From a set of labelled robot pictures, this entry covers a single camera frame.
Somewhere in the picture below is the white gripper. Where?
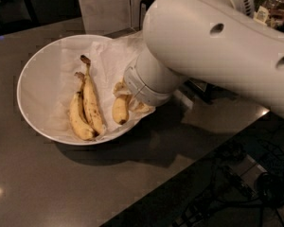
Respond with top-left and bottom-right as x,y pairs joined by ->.
113,58 -> 172,114

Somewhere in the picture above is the yellow banana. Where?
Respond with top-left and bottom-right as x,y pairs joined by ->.
80,55 -> 105,134
69,72 -> 96,141
112,95 -> 131,125

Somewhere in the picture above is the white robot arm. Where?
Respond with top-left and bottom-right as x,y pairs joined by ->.
124,0 -> 284,118

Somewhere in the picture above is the white bowl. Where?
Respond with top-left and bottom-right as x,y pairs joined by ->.
16,33 -> 143,147

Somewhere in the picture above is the white paper liner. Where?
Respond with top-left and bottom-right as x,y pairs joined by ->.
46,33 -> 155,145

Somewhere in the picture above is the white paper bag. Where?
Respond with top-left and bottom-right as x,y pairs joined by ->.
79,0 -> 131,35

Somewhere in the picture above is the black power strip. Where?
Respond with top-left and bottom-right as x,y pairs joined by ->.
169,203 -> 210,227

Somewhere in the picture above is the black appliance with blue light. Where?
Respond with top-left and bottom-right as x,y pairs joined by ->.
0,0 -> 39,35

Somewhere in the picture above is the black wire condiment rack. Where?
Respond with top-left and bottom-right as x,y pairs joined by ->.
138,0 -> 233,101

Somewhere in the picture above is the black coiled cable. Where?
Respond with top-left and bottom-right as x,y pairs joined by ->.
255,171 -> 284,208

